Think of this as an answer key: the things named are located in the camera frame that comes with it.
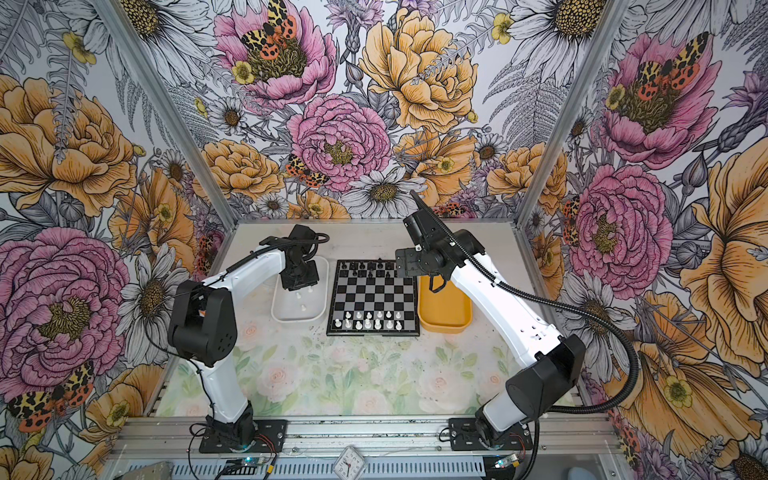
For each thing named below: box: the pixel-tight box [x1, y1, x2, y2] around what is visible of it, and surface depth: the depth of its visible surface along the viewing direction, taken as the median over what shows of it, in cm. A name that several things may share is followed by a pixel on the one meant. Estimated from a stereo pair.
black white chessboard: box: [326, 259, 420, 337], surface depth 99 cm
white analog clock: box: [332, 445, 366, 480], surface depth 70 cm
